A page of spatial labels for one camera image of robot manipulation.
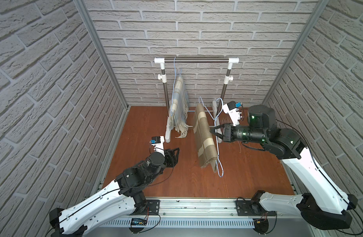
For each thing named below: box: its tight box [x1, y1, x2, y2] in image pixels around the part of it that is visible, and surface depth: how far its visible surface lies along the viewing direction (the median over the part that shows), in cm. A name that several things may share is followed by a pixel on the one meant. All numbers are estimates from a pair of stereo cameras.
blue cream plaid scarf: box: [169, 74, 190, 138], surface depth 94 cm
